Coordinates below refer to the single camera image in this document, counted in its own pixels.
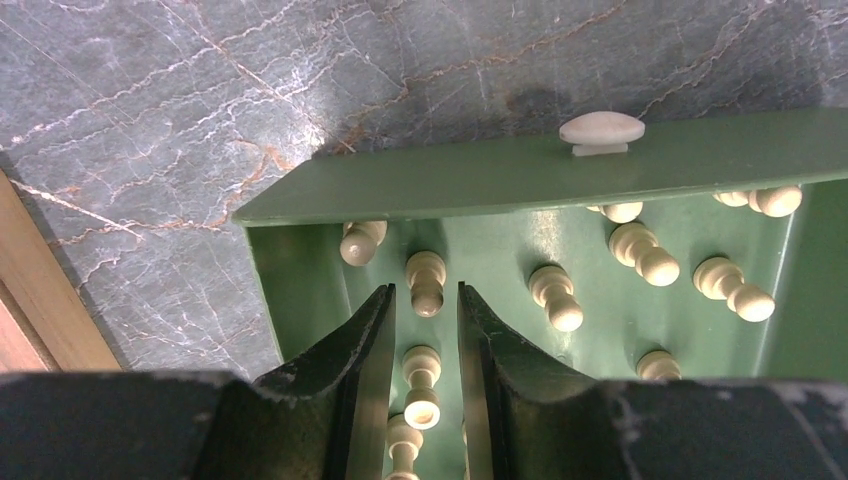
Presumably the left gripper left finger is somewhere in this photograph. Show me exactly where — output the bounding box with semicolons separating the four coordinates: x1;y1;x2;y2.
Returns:
192;284;396;479

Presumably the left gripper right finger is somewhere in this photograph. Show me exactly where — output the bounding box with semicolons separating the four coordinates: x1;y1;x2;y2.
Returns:
457;282;636;479

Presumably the light chess piece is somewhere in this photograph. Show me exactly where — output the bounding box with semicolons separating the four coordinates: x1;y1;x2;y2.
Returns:
636;350;682;380
385;414;424;480
712;185;803;218
587;201;644;224

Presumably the light chess pawn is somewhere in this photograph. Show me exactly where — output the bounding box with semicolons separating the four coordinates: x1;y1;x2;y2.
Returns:
339;221;388;267
693;256;776;323
528;265;584;332
405;251;447;318
608;222;681;287
402;345;442;430

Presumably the wooden chess board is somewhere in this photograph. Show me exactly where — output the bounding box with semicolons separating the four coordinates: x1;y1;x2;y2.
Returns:
1;174;122;373

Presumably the green metal tray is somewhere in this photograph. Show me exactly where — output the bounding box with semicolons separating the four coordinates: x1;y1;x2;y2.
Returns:
234;107;847;479

